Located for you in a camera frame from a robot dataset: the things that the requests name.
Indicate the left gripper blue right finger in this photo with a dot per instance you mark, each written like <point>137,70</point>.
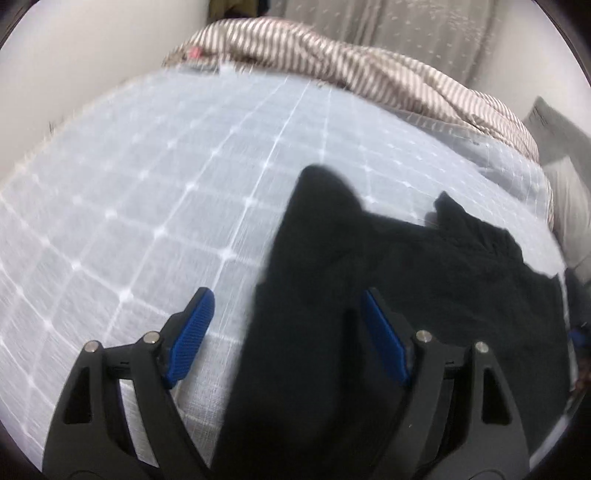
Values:
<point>391,335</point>

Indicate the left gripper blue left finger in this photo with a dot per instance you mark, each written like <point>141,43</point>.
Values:
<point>182,335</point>

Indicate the black button-up jacket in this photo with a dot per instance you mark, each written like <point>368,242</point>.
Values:
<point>311,398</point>

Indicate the light grey grid bedspread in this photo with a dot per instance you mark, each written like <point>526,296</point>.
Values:
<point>179,180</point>

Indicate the grey pillow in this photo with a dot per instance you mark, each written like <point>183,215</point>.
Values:
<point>564,151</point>

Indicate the brown striped blanket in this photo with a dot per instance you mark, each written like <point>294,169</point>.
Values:
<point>388,79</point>

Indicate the grey dotted curtain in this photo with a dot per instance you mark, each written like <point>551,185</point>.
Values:
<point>453,36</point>

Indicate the dark clothes hanging on wall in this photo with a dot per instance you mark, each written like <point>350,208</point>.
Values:
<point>229,9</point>

